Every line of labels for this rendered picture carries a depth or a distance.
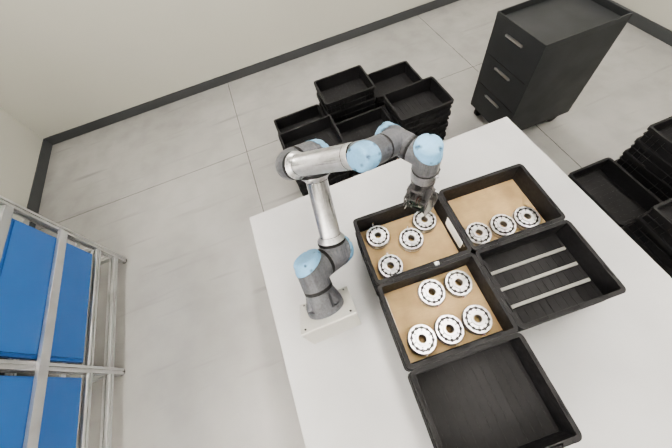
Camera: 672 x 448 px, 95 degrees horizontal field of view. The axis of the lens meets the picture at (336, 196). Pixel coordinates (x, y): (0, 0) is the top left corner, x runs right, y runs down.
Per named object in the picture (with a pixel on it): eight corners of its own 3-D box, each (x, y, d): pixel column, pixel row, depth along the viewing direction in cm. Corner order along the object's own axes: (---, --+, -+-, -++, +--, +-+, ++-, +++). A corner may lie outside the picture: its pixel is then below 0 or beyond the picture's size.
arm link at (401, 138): (369, 125, 82) (403, 143, 78) (392, 116, 90) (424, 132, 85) (362, 150, 87) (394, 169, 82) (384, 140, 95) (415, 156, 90)
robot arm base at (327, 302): (307, 324, 116) (297, 302, 114) (309, 303, 131) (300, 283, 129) (344, 311, 116) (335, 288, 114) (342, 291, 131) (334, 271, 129)
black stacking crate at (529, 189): (466, 261, 130) (473, 251, 120) (434, 204, 146) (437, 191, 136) (553, 231, 131) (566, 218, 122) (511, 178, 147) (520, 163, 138)
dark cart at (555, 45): (496, 147, 255) (543, 46, 179) (465, 113, 279) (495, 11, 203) (561, 121, 260) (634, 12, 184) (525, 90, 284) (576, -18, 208)
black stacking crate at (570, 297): (509, 335, 113) (520, 330, 104) (467, 262, 129) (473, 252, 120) (607, 299, 115) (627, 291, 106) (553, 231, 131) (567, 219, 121)
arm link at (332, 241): (315, 272, 130) (280, 147, 113) (338, 255, 140) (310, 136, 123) (335, 280, 122) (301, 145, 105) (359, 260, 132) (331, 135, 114)
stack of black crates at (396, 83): (377, 129, 264) (376, 98, 236) (364, 108, 280) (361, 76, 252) (420, 113, 268) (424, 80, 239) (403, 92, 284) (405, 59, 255)
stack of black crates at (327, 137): (304, 200, 237) (288, 164, 199) (293, 171, 253) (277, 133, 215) (352, 181, 240) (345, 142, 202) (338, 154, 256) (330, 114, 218)
